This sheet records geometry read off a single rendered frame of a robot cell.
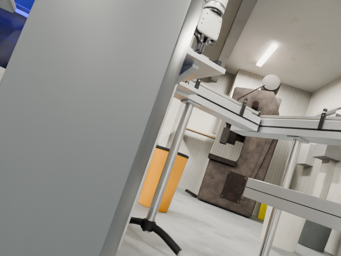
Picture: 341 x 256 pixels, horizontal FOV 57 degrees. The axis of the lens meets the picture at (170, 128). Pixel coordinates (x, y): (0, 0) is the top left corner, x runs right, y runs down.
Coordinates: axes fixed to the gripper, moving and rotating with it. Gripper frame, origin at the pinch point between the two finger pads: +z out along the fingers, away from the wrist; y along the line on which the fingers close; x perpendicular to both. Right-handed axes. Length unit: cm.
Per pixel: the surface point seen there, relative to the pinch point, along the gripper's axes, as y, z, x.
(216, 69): -7.2, 6.3, 5.1
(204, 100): -37, 5, -46
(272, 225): -87, 58, -19
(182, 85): -15.0, 5.7, -34.8
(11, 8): 65, 15, -16
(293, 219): -253, 55, -138
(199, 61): 0.4, 6.3, 4.0
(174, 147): -31, 36, -50
